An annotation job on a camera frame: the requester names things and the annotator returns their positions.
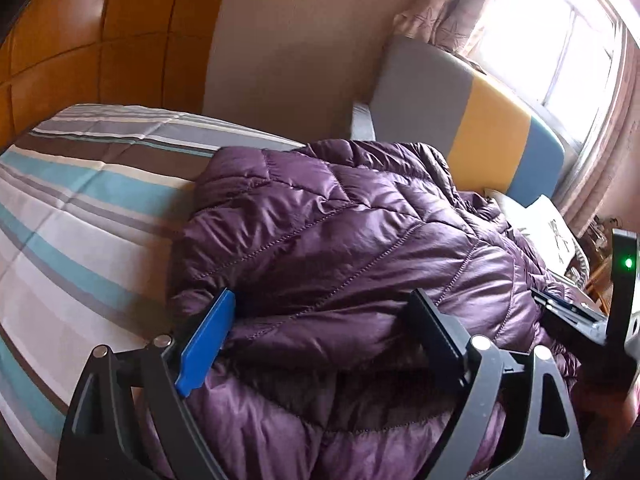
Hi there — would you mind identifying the purple quilted down jacket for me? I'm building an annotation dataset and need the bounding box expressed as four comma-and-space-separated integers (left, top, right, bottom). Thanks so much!
167, 140, 579, 479

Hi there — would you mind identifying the cluttered wooden desk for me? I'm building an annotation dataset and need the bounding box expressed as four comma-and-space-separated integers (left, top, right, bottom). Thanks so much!
579, 216, 620, 314

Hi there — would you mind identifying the white embroidered pillow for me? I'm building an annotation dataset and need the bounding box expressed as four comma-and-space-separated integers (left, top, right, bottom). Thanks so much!
485, 188, 590, 289

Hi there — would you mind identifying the striped bed sheet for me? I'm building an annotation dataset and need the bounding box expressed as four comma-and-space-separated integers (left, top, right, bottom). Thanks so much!
0, 104, 294, 479

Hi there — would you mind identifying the grey yellow blue headboard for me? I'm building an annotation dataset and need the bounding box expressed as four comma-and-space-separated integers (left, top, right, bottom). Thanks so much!
350, 36, 565, 206

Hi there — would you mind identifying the bright window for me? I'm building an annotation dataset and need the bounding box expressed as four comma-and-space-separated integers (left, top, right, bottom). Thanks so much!
469, 0, 620, 150

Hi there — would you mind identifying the orange wooden wardrobe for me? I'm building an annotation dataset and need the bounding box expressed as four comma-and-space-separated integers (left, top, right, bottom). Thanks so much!
1, 0, 222, 145

